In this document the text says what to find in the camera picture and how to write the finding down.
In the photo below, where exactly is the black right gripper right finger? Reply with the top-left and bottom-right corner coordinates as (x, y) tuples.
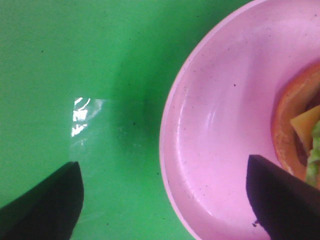
(246, 154), (320, 240)

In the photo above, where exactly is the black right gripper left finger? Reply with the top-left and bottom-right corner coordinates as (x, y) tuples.
(0, 161), (84, 240)

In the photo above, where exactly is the pink round plate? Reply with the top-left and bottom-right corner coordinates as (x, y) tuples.
(159, 0), (320, 240)

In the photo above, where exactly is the clear tape patch on table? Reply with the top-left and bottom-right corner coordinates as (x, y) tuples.
(70, 99), (147, 225)

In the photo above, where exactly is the toy hamburger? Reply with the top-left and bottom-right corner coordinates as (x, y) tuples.
(271, 63), (320, 189)

